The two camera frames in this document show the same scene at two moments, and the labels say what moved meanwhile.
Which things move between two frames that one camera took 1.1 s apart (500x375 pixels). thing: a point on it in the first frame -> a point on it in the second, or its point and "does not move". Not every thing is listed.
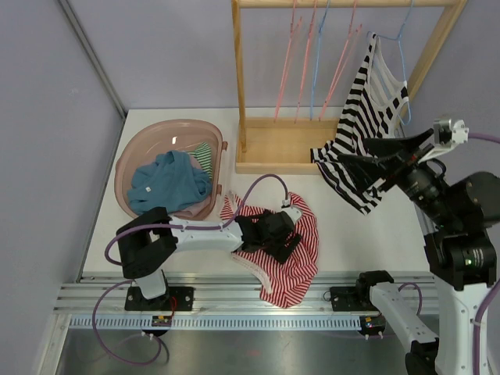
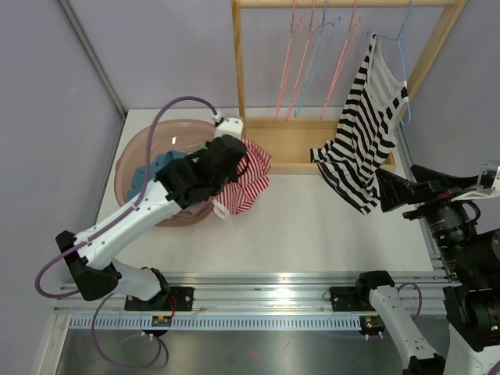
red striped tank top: x=284 y=283 -> x=253 y=169
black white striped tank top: x=375 y=112 does not move
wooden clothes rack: x=283 y=145 does not move
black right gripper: x=366 y=170 -> x=396 y=191
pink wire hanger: x=294 y=28 does not move
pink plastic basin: x=175 y=135 does not move
